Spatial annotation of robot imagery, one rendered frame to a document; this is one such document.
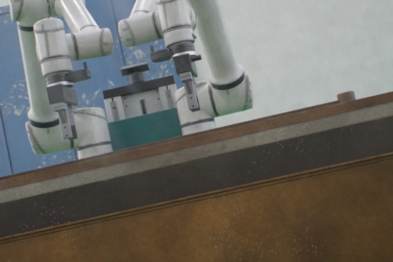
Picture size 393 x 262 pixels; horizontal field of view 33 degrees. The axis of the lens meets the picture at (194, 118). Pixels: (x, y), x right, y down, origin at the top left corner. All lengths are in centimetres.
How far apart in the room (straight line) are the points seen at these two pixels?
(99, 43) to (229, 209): 86
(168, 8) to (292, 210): 75
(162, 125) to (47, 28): 116
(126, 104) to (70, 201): 160
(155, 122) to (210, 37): 55
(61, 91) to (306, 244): 84
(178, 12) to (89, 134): 113
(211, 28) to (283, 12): 832
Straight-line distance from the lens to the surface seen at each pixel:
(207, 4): 258
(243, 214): 140
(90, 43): 207
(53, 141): 286
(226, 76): 274
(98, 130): 287
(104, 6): 1116
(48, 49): 193
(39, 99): 276
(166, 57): 187
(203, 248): 141
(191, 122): 282
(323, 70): 1077
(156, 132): 298
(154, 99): 308
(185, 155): 148
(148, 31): 200
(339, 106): 148
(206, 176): 148
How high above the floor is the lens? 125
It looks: 6 degrees up
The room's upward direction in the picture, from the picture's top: 12 degrees counter-clockwise
